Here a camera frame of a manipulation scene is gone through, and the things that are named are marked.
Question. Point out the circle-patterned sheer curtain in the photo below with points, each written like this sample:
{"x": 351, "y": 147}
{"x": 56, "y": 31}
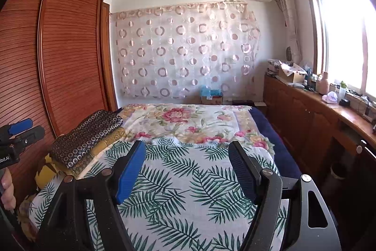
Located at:
{"x": 182, "y": 51}

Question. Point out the wooden-framed window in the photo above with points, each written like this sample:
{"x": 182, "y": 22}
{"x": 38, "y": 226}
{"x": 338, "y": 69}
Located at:
{"x": 337, "y": 33}

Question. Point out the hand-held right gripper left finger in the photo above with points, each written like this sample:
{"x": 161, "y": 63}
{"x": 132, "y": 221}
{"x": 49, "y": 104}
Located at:
{"x": 130, "y": 174}

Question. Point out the person's left hand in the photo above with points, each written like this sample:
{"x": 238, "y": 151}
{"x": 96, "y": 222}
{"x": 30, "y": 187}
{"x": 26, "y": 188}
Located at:
{"x": 7, "y": 192}

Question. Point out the green-capped bottle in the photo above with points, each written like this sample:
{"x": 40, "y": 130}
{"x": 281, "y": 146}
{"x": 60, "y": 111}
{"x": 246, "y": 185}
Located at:
{"x": 342, "y": 92}

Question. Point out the open cardboard box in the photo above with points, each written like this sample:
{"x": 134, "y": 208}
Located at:
{"x": 292, "y": 73}

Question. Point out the stack of printed boxes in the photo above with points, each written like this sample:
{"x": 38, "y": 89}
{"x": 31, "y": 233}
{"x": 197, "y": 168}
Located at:
{"x": 273, "y": 67}

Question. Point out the yellow plush toy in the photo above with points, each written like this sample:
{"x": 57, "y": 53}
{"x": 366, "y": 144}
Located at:
{"x": 44, "y": 177}

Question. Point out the navy blue bed sheet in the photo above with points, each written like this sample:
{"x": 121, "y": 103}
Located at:
{"x": 276, "y": 133}

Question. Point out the golden patterned garment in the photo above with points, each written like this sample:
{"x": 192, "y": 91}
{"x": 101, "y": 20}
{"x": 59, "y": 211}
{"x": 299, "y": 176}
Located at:
{"x": 108, "y": 140}

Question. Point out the black object with metal cap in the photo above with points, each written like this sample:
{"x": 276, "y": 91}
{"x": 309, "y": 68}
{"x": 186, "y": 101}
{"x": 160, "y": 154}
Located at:
{"x": 367, "y": 155}

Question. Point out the small cardboard box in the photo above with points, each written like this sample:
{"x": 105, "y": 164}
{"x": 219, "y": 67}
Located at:
{"x": 213, "y": 101}

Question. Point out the purple plastic item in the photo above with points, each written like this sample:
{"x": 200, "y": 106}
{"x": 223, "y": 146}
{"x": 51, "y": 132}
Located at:
{"x": 330, "y": 98}

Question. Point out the navy patterned shirt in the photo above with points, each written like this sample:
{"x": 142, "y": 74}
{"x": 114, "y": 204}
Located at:
{"x": 85, "y": 136}

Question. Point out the blue plastic bag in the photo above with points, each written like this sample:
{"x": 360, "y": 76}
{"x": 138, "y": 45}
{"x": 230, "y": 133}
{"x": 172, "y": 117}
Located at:
{"x": 210, "y": 90}

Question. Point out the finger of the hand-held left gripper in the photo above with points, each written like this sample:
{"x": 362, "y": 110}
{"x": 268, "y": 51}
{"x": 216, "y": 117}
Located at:
{"x": 20, "y": 126}
{"x": 30, "y": 135}

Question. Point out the small black box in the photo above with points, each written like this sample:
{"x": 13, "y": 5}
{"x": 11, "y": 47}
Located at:
{"x": 345, "y": 102}

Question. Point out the white tied curtain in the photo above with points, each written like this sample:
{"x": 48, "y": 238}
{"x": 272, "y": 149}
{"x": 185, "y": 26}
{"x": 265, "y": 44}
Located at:
{"x": 289, "y": 10}

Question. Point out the dark oval ornament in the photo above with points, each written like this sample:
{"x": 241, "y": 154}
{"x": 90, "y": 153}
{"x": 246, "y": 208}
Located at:
{"x": 289, "y": 54}

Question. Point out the wooden window cabinet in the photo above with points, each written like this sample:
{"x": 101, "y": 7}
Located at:
{"x": 299, "y": 115}

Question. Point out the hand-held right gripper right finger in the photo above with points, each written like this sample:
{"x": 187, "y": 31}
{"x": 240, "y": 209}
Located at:
{"x": 243, "y": 174}

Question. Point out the pink bottle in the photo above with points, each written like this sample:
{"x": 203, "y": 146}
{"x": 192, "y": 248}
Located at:
{"x": 322, "y": 85}

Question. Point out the floral quilt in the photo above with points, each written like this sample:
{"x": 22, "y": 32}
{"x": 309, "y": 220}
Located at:
{"x": 182, "y": 121}

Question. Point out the leaf-print bed sheet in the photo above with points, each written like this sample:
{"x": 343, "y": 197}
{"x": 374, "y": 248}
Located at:
{"x": 182, "y": 180}

